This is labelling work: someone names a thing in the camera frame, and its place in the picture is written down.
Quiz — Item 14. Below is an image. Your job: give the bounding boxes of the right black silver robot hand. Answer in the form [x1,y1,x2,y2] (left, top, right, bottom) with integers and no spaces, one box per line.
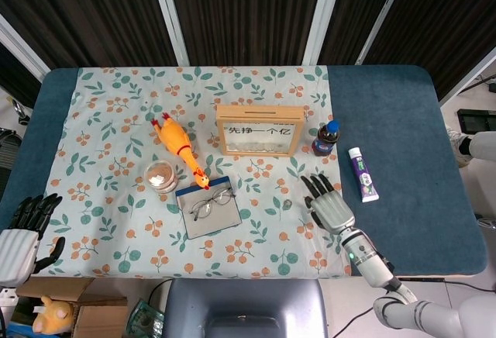
[300,173,356,235]

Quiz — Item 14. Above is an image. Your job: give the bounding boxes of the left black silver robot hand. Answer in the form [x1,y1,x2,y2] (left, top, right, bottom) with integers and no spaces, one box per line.
[0,193,66,287]

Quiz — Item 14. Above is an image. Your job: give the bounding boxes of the purple white toothpaste tube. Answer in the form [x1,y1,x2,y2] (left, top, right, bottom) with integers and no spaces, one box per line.
[347,147,380,204]

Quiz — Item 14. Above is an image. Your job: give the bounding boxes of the small cola bottle blue cap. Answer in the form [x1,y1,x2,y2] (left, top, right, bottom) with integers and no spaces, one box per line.
[312,119,342,157]

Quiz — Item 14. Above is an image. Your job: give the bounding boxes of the yellow plush toy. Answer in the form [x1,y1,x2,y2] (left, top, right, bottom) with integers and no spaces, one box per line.
[32,295,77,335]

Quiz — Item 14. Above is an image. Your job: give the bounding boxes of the floral fruit print tablecloth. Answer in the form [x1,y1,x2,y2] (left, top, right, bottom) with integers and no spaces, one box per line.
[30,65,353,280]

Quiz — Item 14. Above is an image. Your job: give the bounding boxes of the blue felt table cover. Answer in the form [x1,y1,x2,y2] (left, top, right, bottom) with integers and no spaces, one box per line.
[0,64,488,277]

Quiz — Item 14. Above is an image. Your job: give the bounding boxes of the brown cardboard box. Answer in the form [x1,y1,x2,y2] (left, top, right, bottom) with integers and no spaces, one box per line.
[17,278,129,338]

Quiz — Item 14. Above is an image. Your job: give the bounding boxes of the grey notebook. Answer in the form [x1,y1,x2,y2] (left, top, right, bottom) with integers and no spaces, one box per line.
[174,176,243,240]

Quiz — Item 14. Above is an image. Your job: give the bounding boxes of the grey chair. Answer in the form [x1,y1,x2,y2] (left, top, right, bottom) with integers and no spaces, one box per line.
[164,278,329,338]

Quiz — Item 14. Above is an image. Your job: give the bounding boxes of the white sneaker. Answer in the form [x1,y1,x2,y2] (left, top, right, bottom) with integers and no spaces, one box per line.
[445,126,472,168]

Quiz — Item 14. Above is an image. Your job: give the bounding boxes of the green clear plastic package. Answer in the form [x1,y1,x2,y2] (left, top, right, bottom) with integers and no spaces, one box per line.
[126,298,166,338]

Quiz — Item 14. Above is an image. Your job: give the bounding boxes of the clear round plastic jar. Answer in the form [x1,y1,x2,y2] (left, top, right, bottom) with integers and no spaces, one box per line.
[143,160,177,195]

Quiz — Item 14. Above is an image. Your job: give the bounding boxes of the white trouser leg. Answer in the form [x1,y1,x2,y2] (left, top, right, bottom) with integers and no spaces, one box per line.
[467,131,496,160]

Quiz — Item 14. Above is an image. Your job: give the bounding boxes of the black tray on floor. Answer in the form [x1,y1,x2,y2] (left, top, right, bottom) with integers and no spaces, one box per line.
[456,108,496,133]

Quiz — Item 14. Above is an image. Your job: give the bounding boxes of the yellow rubber chicken toy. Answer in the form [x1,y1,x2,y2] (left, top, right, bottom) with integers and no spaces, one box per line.
[150,112,211,191]

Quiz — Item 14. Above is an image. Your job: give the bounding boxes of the thin metal frame eyeglasses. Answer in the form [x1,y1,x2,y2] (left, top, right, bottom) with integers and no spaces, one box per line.
[189,189,237,222]

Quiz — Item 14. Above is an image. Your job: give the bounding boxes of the wooden frame coin box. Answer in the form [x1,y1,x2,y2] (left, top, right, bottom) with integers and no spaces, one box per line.
[215,104,305,158]

